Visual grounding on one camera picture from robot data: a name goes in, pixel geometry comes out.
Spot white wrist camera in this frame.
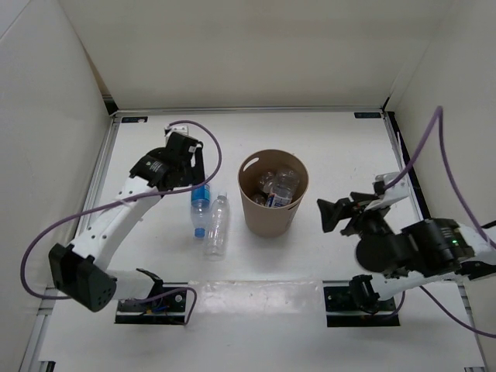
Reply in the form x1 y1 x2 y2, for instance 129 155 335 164
365 172 409 211
164 124 189 138

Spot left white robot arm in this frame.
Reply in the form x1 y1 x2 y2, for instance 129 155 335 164
49 132 205 312

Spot clear plastic bottle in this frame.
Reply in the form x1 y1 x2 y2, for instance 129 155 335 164
203 191 230 260

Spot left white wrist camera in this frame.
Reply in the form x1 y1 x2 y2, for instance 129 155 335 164
164 124 189 138

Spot crushed bottles inside bin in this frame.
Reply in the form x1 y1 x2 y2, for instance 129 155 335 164
250 170 276 205

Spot blue label plastic bottle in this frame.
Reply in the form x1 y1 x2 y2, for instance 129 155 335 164
191 184 210 239

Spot orange blue label bottle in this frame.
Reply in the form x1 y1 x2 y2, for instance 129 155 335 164
266 167 300 208

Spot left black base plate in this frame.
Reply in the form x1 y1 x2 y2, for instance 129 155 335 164
114 283 191 326

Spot brown round waste bin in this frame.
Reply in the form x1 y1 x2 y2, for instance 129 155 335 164
238 149 309 238

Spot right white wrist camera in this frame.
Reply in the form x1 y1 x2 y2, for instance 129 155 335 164
365 172 409 211

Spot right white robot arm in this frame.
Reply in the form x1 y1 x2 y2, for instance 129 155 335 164
317 192 495 312

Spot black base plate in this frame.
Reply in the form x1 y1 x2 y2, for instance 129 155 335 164
114 283 191 326
323 281 400 328

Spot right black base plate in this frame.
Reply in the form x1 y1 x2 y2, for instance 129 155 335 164
323 281 400 328

